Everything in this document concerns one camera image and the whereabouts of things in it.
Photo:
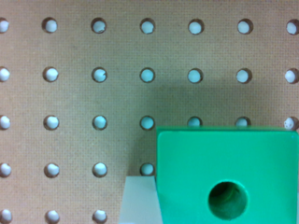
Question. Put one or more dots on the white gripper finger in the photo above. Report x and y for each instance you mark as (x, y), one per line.
(140, 204)

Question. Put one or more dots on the green block with hole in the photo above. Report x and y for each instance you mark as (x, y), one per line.
(227, 175)

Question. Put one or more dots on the brown pegboard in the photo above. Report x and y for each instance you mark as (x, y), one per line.
(83, 73)

